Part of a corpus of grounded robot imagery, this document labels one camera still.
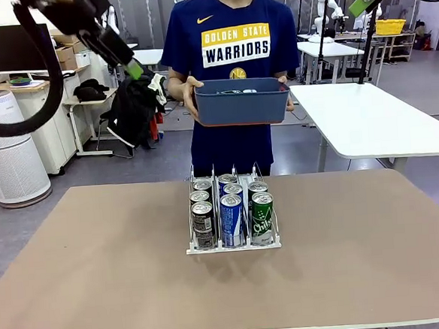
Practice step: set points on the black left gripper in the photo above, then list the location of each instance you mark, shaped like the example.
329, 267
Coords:
107, 42

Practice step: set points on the black beverage can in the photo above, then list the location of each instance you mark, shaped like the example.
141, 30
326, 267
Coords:
200, 196
203, 226
202, 184

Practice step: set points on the blue Pocari beverage can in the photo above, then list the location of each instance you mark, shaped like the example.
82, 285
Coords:
231, 224
228, 178
233, 188

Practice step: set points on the person's left forearm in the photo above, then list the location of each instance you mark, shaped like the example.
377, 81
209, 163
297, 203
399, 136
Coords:
290, 74

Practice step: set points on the person's right forearm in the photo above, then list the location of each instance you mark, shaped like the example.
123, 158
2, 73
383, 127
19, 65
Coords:
176, 86

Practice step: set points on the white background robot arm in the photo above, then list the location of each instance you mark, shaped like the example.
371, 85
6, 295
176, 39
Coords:
362, 21
113, 19
325, 10

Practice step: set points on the person's right hand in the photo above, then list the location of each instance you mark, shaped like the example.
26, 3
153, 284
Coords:
190, 98

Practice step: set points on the person's left hand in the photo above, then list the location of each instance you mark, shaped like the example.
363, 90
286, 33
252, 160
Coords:
289, 99

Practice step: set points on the white cloth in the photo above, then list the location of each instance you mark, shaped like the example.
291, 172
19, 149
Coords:
158, 84

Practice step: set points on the black jacket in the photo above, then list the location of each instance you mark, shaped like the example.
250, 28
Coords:
132, 103

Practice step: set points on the yellow plastic crate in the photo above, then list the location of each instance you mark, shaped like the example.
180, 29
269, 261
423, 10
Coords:
390, 26

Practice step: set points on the black tripod pole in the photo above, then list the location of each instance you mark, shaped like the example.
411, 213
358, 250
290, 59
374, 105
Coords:
369, 48

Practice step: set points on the black stand pole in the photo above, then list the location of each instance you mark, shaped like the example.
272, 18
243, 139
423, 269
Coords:
323, 33

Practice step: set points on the black clothing pile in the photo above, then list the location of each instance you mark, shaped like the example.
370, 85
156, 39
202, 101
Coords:
90, 90

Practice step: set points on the white long background table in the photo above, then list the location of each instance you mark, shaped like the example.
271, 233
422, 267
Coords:
332, 48

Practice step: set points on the small white box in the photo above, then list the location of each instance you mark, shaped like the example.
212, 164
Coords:
83, 59

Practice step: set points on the black chair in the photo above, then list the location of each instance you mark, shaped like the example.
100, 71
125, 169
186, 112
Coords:
104, 115

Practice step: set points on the wooden shelf table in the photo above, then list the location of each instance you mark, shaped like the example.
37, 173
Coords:
399, 42

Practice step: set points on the red orange garment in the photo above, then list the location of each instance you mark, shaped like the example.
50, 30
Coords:
158, 118

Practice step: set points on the small cardboard box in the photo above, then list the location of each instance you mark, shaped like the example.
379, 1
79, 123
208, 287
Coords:
78, 47

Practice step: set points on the black keyboard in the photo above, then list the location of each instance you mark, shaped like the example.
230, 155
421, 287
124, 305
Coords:
70, 73

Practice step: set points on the tan side table white legs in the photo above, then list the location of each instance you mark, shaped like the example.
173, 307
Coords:
68, 102

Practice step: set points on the red floor equipment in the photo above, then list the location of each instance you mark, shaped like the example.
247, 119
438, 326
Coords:
423, 42

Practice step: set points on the large cardboard box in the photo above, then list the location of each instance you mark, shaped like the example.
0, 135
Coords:
62, 39

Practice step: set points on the green item in blue dish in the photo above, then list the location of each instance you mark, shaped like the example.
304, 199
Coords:
20, 79

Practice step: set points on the white cabinet desk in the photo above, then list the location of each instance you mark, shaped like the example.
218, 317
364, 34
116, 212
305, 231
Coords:
49, 154

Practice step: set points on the person in blue Warriors shirt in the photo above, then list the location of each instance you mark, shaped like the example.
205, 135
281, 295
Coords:
233, 144

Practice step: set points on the white rounded table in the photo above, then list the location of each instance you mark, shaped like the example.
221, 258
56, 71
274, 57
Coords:
390, 130

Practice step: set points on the black computer monitor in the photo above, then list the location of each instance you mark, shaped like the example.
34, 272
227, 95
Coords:
0, 48

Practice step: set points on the white cylindrical air purifier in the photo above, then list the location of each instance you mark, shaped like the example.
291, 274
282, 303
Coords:
12, 167

